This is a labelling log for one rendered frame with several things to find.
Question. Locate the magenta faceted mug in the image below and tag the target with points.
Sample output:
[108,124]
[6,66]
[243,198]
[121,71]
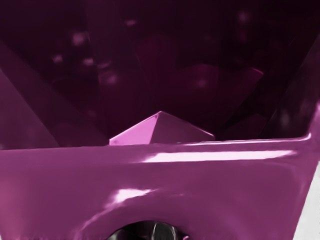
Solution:
[175,180]

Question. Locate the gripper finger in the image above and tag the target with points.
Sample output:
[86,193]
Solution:
[147,231]

